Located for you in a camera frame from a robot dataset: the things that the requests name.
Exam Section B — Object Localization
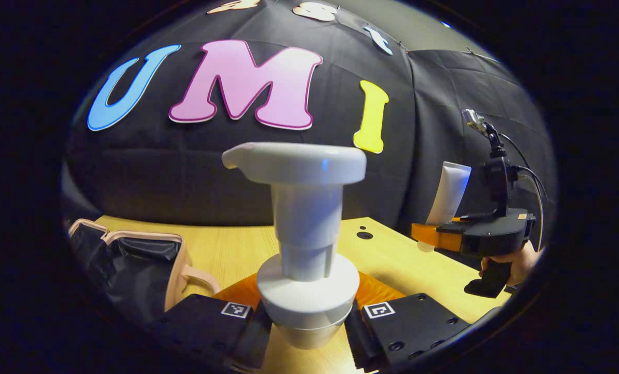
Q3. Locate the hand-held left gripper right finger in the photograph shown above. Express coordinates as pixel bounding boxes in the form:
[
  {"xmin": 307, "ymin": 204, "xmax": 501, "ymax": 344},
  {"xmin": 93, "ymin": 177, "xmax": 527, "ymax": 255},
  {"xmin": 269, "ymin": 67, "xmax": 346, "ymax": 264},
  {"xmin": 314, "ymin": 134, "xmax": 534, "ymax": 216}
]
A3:
[{"xmin": 343, "ymin": 270, "xmax": 472, "ymax": 373}]

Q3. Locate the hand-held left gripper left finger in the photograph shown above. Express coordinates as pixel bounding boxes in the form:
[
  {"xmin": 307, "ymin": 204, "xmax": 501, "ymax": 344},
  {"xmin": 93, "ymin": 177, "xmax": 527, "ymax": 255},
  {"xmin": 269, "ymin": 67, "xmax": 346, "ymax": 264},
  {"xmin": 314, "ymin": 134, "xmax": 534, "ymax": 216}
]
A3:
[{"xmin": 154, "ymin": 280, "xmax": 274, "ymax": 373}]

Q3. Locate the black backdrop cloth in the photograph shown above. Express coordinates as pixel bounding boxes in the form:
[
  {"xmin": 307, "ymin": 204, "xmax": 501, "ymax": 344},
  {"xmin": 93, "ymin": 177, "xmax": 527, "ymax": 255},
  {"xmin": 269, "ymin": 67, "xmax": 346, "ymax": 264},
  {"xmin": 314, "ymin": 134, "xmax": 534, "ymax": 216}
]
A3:
[{"xmin": 63, "ymin": 0, "xmax": 557, "ymax": 260}]

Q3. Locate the white squeeze tube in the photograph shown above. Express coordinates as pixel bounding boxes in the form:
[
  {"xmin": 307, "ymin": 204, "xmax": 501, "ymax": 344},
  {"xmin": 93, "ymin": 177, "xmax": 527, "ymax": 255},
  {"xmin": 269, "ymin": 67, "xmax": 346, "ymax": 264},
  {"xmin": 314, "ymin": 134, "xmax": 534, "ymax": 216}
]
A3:
[{"xmin": 418, "ymin": 161, "xmax": 472, "ymax": 253}]

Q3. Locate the thin black cable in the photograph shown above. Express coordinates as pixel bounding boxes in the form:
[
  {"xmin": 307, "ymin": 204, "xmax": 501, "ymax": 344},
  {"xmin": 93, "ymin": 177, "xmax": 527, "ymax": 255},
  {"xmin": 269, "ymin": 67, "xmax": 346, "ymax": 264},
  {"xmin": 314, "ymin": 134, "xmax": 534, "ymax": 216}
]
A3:
[{"xmin": 498, "ymin": 132, "xmax": 548, "ymax": 203}]

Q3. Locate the thick black cable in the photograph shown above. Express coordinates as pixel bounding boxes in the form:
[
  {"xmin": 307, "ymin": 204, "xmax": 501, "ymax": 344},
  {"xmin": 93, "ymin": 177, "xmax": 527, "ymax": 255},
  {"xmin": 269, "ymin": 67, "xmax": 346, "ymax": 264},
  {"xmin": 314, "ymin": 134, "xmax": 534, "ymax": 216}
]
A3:
[{"xmin": 515, "ymin": 165, "xmax": 545, "ymax": 252}]

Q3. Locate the white pump bottle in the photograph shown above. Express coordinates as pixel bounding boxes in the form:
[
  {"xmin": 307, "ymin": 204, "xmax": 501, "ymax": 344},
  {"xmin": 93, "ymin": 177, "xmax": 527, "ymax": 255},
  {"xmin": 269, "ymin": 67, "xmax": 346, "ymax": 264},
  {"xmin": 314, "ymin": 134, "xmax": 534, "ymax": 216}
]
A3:
[{"xmin": 221, "ymin": 142, "xmax": 367, "ymax": 350}]

